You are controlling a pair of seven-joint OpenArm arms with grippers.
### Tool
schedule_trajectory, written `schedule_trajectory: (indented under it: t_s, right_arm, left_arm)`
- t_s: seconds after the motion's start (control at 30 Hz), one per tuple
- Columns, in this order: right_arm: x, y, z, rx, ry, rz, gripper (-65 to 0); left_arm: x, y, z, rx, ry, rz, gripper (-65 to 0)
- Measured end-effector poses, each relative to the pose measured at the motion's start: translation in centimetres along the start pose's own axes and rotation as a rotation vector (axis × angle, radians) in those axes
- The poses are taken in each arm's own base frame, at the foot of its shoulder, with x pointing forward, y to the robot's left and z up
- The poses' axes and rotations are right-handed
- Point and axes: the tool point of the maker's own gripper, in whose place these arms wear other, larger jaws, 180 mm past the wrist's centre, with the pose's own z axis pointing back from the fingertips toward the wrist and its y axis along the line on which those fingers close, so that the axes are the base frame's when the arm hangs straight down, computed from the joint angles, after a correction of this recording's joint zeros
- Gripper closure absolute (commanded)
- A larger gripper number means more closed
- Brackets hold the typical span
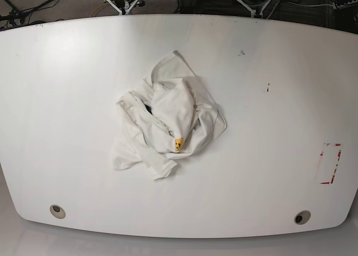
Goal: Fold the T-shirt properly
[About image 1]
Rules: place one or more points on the red tape rectangle marking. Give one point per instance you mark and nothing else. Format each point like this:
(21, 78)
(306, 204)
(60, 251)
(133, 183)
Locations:
(328, 162)

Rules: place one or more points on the table cable grommet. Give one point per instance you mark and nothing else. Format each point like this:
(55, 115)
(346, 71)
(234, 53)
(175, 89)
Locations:
(302, 217)
(57, 211)

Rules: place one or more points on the grey power strip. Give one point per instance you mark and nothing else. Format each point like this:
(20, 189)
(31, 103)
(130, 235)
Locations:
(340, 4)

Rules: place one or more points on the white T-shirt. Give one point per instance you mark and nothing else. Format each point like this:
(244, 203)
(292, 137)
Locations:
(170, 116)

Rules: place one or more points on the right table cable grommet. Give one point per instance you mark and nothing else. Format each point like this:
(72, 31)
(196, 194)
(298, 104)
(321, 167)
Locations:
(302, 217)

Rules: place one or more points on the left table cable grommet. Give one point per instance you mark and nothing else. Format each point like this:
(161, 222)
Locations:
(57, 211)

